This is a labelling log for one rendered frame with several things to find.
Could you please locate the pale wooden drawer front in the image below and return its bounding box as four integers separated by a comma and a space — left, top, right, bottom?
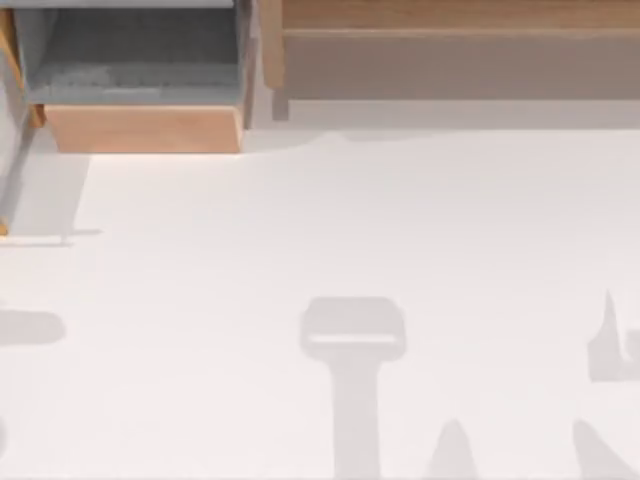
42, 103, 244, 155

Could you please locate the wooden open shelf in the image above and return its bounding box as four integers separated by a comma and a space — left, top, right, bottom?
257, 0, 640, 122

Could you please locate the grey pierced drawer inside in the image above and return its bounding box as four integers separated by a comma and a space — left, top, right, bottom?
10, 0, 257, 132

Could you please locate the wooden cupboard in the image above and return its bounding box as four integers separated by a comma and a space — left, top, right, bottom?
0, 8, 47, 237

